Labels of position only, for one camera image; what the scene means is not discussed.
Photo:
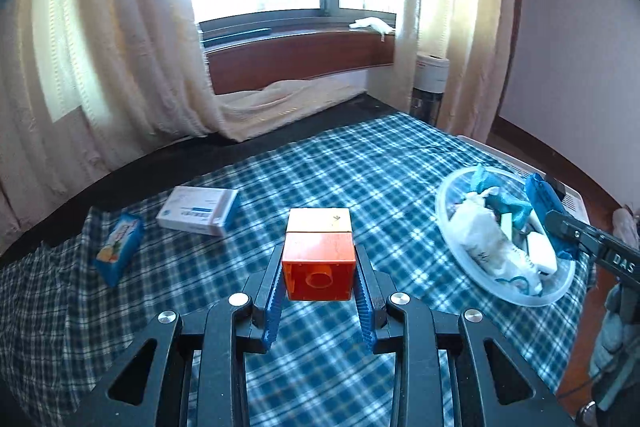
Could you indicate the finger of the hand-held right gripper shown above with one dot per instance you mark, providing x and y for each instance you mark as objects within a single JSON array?
[
  {"x": 600, "y": 249},
  {"x": 542, "y": 197}
]

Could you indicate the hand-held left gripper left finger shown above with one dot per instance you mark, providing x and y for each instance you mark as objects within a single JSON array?
[{"x": 272, "y": 307}]

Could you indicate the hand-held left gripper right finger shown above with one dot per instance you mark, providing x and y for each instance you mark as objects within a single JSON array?
[{"x": 367, "y": 307}]

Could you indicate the teal cloth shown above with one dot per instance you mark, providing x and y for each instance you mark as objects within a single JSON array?
[{"x": 515, "y": 207}]

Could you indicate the white plastic packet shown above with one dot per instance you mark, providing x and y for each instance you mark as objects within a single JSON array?
[{"x": 480, "y": 232}]

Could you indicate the orange toy block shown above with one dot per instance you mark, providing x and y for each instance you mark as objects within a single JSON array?
[{"x": 320, "y": 252}]

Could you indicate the clear plastic bowl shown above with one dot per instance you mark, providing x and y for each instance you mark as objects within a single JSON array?
[{"x": 445, "y": 227}]

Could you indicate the person's right hand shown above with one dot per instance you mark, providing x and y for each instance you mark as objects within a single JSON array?
[{"x": 612, "y": 332}]

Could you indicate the pink fabric item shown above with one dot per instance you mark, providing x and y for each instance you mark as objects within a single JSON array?
[{"x": 625, "y": 227}]

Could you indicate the white plastic case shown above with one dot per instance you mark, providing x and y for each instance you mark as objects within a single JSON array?
[{"x": 542, "y": 252}]

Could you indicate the white knotted ribbon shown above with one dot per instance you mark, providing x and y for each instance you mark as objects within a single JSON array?
[{"x": 482, "y": 196}]

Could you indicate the white medicine box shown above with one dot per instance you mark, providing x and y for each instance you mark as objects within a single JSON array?
[{"x": 197, "y": 209}]

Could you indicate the blue plaid blanket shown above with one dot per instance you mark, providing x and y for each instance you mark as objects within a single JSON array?
[{"x": 350, "y": 167}]

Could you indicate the white cylindrical container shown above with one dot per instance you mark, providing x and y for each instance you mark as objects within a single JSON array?
[{"x": 430, "y": 82}]

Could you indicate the blue food box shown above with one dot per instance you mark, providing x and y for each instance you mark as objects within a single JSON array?
[{"x": 117, "y": 249}]

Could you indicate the dark bed mattress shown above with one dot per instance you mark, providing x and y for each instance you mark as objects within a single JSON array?
[{"x": 165, "y": 162}]

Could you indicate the cream lace curtain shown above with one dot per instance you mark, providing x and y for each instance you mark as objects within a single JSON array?
[
  {"x": 110, "y": 57},
  {"x": 465, "y": 7}
]

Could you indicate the white crumpled cloth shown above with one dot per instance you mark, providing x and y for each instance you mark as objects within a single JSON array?
[{"x": 372, "y": 26}]

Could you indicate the brown wooden window sill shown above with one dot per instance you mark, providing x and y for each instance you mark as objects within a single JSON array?
[{"x": 300, "y": 57}]

